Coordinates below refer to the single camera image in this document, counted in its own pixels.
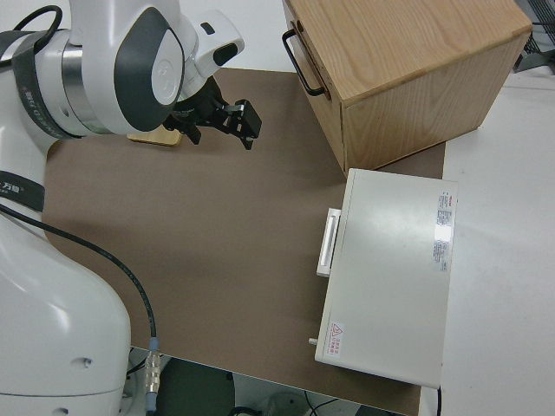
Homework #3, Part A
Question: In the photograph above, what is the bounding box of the brown table mat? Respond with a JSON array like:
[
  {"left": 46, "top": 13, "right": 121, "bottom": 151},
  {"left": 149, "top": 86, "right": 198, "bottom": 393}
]
[{"left": 42, "top": 67, "right": 447, "bottom": 416}]

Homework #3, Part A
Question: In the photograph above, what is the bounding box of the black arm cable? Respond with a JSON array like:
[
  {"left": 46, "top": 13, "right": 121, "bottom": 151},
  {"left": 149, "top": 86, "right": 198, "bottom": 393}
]
[{"left": 0, "top": 202, "right": 162, "bottom": 413}]

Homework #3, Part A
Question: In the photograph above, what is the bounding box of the bamboo mug rack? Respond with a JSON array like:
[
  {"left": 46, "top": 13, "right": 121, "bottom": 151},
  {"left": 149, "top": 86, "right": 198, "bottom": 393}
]
[{"left": 126, "top": 128, "right": 183, "bottom": 149}]

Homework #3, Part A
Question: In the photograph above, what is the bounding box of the light wooden cabinet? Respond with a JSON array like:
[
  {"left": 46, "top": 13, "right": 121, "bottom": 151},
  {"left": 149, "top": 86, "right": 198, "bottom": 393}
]
[{"left": 281, "top": 0, "right": 533, "bottom": 174}]

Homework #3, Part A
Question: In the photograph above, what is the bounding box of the white toaster oven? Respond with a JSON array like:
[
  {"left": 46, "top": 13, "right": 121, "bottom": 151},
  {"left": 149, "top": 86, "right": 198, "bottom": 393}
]
[{"left": 308, "top": 167, "right": 460, "bottom": 389}]

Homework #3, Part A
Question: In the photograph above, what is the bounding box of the black metal drawer handle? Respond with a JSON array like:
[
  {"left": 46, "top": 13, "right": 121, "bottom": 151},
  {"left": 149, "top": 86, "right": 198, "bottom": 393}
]
[{"left": 281, "top": 29, "right": 327, "bottom": 96}]

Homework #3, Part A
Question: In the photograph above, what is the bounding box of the light wooden drawer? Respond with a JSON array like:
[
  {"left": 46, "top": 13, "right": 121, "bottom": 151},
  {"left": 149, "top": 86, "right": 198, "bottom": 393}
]
[{"left": 284, "top": 0, "right": 335, "bottom": 103}]

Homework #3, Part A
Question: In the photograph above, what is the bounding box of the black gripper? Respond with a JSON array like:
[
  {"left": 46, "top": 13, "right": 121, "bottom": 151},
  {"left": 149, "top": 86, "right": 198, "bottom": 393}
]
[{"left": 163, "top": 79, "right": 264, "bottom": 151}]

